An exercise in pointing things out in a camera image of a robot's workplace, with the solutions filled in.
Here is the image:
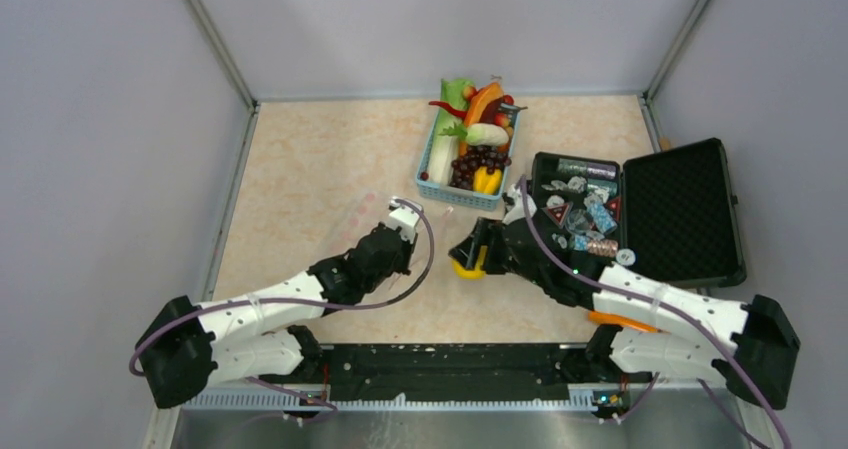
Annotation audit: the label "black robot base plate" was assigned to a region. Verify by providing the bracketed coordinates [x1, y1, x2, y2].
[260, 343, 650, 402]

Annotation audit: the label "light blue chip stack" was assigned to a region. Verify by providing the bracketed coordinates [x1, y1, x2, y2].
[586, 202, 618, 234]

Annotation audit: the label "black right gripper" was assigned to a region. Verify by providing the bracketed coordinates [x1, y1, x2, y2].
[452, 216, 546, 287]

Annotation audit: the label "green white toy cabbage stalk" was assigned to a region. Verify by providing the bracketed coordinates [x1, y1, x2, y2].
[426, 78, 474, 185]

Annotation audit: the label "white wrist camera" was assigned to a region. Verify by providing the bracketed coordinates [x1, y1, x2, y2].
[502, 183, 537, 226]
[384, 197, 423, 243]

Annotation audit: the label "orange handled tool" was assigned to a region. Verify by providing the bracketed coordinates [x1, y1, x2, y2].
[588, 311, 658, 333]

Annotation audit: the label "black red all-in triangle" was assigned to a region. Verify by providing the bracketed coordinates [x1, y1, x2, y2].
[544, 202, 573, 229]

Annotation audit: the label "light blue plastic basket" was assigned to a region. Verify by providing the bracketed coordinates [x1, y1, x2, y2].
[415, 101, 520, 211]

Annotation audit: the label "clear round dealer button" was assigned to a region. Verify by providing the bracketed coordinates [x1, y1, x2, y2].
[565, 209, 594, 235]

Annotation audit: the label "clear zip bag pink dots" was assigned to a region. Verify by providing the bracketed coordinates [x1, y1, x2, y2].
[320, 190, 455, 256]

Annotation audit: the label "yellow toy bell pepper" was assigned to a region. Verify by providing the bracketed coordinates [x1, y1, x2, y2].
[472, 166, 503, 195]

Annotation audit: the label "blue green chip row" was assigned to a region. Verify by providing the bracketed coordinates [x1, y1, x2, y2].
[557, 158, 588, 177]

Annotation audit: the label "dark red toy grapes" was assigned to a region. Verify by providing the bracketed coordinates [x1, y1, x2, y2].
[448, 144, 511, 192]

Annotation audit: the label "black poker chip case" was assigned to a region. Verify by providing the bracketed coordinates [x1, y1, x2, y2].
[528, 138, 747, 288]

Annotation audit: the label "purple chip row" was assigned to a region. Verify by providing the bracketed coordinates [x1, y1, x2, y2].
[586, 163, 618, 181]

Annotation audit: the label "red toy chili pepper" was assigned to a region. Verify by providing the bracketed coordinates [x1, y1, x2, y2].
[428, 100, 467, 119]

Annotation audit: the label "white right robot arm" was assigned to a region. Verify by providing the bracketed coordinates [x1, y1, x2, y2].
[449, 218, 800, 410]

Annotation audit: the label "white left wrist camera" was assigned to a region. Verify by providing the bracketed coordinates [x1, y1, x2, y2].
[384, 197, 423, 243]

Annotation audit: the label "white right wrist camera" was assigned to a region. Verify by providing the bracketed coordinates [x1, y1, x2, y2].
[502, 183, 537, 226]

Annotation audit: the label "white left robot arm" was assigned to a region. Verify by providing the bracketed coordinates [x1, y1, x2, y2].
[129, 223, 418, 409]

